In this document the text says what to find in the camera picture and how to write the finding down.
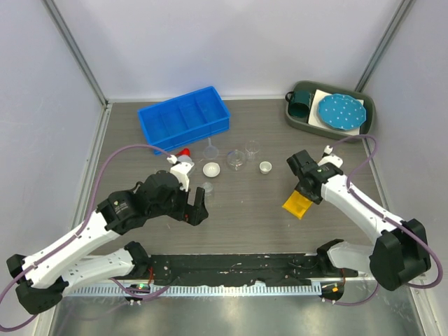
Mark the tall clear glass beaker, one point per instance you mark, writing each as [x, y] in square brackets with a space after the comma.
[252, 148]

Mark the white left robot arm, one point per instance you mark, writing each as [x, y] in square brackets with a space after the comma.
[44, 278]

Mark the small white ceramic crucible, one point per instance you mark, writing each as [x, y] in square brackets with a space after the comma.
[265, 167]

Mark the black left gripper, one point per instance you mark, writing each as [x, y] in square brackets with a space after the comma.
[190, 213]

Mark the white wash bottle red cap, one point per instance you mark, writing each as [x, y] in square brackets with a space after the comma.
[185, 156]

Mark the dark green mug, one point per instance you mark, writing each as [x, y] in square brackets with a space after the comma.
[299, 103]

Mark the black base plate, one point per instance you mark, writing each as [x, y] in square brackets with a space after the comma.
[236, 270]

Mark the white square plate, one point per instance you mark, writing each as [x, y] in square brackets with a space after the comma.
[314, 120]

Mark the small clear glass beaker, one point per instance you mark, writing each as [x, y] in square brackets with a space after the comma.
[208, 188]

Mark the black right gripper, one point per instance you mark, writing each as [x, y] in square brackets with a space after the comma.
[314, 197]

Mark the blue plastic divided bin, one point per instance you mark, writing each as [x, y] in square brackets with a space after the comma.
[185, 119]

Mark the yellow test tube rack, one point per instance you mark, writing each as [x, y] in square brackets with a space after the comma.
[297, 204]

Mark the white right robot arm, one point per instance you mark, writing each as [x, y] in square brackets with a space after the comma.
[398, 251]

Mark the blue polka dot plate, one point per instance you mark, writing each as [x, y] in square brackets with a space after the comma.
[341, 112]

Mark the white slotted cable duct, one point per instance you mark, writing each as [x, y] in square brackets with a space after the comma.
[257, 289]

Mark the white ceramic evaporating dish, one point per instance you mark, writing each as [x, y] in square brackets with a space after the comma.
[211, 169]

